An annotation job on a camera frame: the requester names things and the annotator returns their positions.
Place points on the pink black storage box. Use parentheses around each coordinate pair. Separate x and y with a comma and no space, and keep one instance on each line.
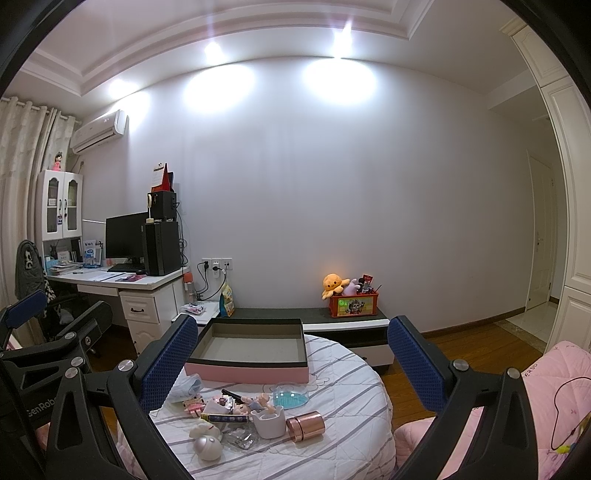
(250,351)

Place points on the orange cap bottle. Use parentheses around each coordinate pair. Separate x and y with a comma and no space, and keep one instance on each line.
(188,286)

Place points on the clear dome blue base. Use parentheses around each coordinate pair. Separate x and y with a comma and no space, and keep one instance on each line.
(290,396)

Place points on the clear plastic package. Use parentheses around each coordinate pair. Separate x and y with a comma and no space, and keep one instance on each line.
(242,438)

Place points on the white glass-door cabinet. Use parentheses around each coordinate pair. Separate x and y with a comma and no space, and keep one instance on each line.
(59,205)

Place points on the tissue pack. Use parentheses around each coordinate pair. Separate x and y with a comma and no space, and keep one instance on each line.
(184,387)

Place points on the black speaker box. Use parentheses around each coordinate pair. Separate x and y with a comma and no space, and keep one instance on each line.
(161,205)

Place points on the blue gold long box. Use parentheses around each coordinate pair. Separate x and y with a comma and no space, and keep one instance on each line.
(224,418)

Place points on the snack bag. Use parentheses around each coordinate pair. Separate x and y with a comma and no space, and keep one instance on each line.
(226,301)

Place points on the pink pig figurine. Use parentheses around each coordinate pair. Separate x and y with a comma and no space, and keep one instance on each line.
(260,403)

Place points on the red paper bag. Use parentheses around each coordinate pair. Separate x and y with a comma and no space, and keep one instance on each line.
(161,179)

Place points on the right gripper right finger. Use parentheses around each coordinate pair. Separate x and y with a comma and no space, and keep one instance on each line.
(504,444)

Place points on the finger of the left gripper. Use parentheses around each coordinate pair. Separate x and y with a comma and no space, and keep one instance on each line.
(14,316)

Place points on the rose gold metal canister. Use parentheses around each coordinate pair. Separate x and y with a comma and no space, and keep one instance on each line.
(305,426)

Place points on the white cat-ear cup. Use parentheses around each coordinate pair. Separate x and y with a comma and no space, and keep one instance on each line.
(270,426)

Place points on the white pink block rabbit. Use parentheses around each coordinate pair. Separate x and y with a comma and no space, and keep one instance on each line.
(194,406)

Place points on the white air conditioner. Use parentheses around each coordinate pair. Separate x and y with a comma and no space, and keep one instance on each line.
(108,127)

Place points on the white side table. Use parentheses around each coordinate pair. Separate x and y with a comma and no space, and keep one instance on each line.
(202,312)

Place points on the black office chair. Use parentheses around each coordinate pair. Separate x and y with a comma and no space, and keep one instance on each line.
(31,277)

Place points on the wall power socket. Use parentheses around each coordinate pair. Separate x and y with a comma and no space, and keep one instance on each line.
(218,264)

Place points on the black white low cabinet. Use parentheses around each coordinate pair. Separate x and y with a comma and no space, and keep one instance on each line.
(367,336)

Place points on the small doll figurine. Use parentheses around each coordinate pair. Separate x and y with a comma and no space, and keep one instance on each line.
(57,162)

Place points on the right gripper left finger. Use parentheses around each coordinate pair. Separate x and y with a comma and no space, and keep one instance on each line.
(79,444)

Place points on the red toy box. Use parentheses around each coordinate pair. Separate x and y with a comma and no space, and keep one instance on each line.
(342,306)

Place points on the white door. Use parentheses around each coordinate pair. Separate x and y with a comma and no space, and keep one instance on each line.
(544,233)

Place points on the purple plush toy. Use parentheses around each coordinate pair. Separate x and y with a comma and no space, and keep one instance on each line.
(353,288)

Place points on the black flower hair band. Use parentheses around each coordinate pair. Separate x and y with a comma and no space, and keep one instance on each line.
(238,398)

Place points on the pink quilt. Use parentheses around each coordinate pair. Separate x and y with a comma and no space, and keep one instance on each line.
(558,388)

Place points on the beige curtain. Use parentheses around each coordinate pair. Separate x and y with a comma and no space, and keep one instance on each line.
(31,137)

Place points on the orange octopus plush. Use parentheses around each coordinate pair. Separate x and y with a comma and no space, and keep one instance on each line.
(333,284)

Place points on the white desk with drawers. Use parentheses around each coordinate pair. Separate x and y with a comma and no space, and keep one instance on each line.
(146,306)

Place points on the black computer monitor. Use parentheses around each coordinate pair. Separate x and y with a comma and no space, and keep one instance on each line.
(123,240)

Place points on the white egg-shaped gadget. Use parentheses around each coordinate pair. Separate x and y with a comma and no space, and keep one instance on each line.
(207,440)

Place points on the black computer tower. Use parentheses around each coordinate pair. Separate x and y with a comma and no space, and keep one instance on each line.
(161,251)

